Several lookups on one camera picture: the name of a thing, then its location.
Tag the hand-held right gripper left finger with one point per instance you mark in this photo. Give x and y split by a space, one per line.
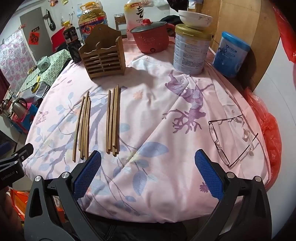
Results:
89 173

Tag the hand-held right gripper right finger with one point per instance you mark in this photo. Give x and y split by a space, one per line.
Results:
208 176

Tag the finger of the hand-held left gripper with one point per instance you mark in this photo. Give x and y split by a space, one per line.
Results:
24 150

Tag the pile of wooden chopsticks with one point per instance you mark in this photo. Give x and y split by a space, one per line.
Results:
113 120
83 127

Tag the wooden chopstick holder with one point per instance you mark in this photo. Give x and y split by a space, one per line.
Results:
103 59

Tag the red packet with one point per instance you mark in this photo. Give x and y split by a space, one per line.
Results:
19 201

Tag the thin-framed eyeglasses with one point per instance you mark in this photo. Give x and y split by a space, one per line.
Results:
216 136

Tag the metal kettle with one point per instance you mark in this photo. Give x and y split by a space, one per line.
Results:
19 109

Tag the pink floral tablecloth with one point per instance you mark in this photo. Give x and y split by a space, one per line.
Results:
161 162

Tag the red plastic bag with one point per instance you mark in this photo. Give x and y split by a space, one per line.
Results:
285 32
266 129

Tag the person's dark pants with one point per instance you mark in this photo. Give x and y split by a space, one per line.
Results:
138 231

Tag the green floral cloth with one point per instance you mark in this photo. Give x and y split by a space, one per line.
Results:
53 67

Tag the small green appliance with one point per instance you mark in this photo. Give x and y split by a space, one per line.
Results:
43 63

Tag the black textured cup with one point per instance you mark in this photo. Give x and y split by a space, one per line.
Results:
74 52

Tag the red paper door decoration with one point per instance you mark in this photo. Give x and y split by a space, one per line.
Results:
34 37

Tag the red garment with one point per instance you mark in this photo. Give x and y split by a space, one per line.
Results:
57 41

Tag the blue lidded tin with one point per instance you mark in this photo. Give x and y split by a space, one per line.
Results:
230 54

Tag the dark soy sauce bottle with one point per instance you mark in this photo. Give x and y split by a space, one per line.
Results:
70 34

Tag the grey door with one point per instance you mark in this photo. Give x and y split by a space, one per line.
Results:
34 25

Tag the milk powder tin gold lid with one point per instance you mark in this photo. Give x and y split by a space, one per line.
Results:
190 51

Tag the black hanging bag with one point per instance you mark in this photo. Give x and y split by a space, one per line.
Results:
50 20

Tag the cooking oil bottle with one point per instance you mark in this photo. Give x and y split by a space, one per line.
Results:
92 22

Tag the red mug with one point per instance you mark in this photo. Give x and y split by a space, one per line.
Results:
150 37

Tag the wooden chair back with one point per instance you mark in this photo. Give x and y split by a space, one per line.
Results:
119 22

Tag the round wooden board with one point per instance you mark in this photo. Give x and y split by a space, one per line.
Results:
261 30

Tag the white ceramic bowl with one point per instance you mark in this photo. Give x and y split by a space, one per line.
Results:
196 19

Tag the black cloth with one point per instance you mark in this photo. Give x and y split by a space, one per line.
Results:
172 20

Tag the white plastic bottle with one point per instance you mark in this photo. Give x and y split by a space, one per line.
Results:
135 14

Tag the pink floral wall sheet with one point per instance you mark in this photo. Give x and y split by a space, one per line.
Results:
12 60

